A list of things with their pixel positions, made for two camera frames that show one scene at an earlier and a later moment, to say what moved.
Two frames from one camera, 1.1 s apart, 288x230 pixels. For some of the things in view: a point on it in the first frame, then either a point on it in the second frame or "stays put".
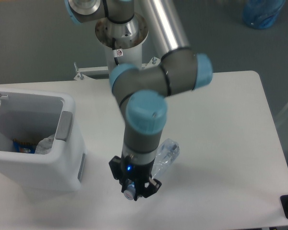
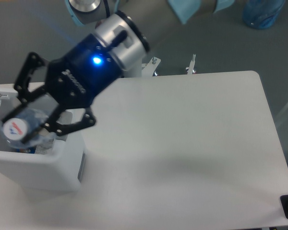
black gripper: [125, 171] → [73, 80]
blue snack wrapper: [24, 147] stays put
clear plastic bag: [44, 146] stays put
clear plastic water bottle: [167, 154] → [29, 128]
